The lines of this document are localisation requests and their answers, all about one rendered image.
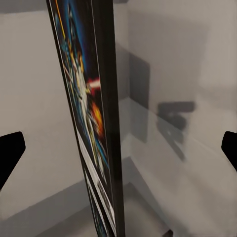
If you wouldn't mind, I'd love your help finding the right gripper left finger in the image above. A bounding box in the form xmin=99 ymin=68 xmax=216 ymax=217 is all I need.
xmin=0 ymin=131 xmax=26 ymax=191

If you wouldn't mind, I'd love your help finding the poster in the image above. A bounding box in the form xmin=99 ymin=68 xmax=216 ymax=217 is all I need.
xmin=46 ymin=0 xmax=125 ymax=237

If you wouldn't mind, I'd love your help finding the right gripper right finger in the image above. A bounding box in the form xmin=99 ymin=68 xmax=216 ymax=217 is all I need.
xmin=221 ymin=131 xmax=237 ymax=171

